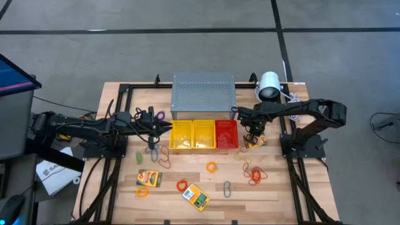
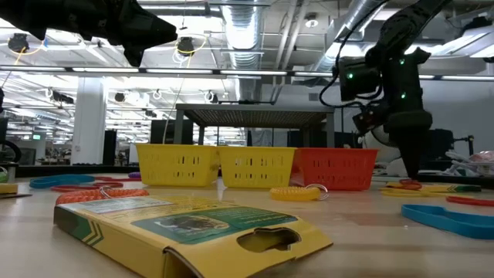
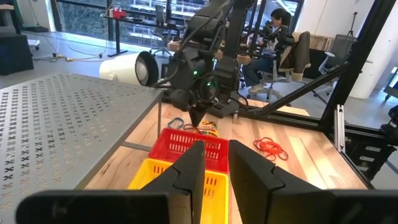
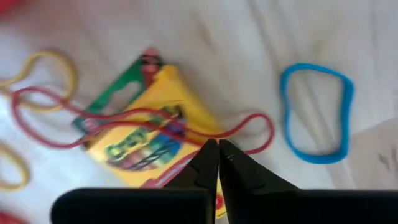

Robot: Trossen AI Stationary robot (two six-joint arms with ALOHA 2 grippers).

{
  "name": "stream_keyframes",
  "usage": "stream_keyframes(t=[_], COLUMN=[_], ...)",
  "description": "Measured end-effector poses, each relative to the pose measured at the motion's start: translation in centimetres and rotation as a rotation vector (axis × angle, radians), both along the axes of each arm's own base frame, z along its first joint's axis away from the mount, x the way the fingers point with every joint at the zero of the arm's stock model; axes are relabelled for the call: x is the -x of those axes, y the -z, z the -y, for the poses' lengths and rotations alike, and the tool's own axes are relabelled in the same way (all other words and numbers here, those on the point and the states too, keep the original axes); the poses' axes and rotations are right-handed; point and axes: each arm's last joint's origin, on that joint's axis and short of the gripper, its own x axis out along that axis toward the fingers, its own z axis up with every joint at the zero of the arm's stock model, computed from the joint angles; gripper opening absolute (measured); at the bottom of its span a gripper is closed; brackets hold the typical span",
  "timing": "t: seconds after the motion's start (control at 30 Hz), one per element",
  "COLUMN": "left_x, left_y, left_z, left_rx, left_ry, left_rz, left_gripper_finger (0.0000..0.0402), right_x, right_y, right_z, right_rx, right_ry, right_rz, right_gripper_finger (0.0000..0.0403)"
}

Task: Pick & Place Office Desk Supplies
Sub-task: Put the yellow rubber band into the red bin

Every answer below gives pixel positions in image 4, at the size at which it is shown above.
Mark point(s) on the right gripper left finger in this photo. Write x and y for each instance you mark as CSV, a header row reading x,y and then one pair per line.
x,y
140,205

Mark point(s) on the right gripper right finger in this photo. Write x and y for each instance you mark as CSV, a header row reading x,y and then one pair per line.
x,y
280,205

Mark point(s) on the yellow rubber band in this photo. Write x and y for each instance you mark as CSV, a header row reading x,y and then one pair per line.
x,y
73,79
26,176

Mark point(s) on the blue rubber band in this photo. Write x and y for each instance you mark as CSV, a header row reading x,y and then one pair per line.
x,y
346,109

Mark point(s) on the thin red rubber band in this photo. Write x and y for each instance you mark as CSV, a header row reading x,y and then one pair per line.
x,y
272,132

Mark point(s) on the yellow Crayola crayon box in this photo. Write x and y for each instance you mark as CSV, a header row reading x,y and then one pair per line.
x,y
168,93

